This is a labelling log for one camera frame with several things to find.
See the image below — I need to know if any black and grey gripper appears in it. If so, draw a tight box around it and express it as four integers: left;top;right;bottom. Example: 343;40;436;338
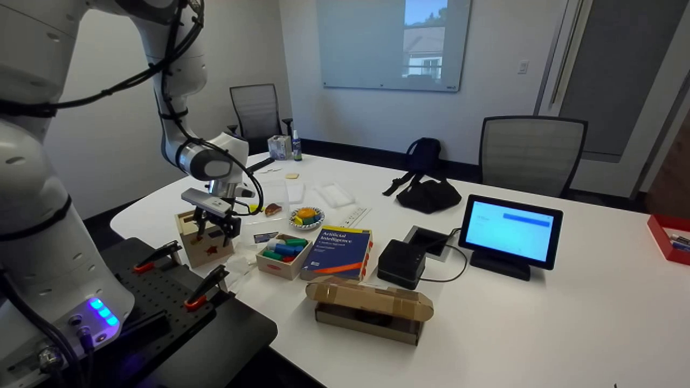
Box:
181;188;242;236

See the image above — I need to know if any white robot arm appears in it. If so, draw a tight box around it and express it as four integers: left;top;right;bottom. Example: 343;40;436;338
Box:
0;0;248;388

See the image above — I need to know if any brown cardboard box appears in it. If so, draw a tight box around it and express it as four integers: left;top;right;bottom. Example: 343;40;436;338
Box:
306;275;432;345

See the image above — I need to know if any red box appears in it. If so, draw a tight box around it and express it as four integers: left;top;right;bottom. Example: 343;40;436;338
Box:
646;212;690;265

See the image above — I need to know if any brown heart shaped toy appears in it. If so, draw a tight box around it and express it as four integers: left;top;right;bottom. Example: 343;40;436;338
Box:
262;202;283;218

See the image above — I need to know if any black clamp with red tip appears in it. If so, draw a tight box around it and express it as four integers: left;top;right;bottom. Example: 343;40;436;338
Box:
131;239;181;274

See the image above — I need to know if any clear plastic container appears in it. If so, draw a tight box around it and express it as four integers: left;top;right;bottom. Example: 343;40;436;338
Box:
256;161;355;208

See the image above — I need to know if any wooden tray of blocks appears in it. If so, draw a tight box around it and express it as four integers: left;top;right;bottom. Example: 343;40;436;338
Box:
256;235;310;278

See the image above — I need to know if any paper plate with toys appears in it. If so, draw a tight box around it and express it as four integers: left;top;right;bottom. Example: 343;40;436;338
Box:
288;206;324;231

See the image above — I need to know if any grey office chair left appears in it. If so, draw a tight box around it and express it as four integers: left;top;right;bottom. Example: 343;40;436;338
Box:
229;84;279;153

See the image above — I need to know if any grey office chair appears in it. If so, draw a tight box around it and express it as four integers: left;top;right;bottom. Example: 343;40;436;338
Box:
478;115;589;196
229;84;279;153

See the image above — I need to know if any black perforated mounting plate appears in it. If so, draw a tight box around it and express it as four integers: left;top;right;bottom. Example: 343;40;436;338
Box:
90;239;278;388

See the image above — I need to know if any blue and yellow book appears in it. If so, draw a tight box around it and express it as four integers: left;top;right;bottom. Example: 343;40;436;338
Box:
299;224;373;279

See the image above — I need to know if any black cube device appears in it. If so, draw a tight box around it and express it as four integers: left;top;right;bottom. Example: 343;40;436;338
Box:
377;239;424;288

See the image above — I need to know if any black bag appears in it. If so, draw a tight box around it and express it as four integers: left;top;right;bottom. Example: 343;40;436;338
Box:
383;137;462;212

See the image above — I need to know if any black tablet display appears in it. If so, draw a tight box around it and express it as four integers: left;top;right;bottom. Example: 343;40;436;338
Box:
458;194;563;279

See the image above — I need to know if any grey office chair right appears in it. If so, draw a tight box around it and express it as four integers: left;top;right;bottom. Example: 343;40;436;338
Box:
478;115;589;196

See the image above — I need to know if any wall whiteboard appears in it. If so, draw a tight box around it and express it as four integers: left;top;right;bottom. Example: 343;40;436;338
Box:
316;0;472;92

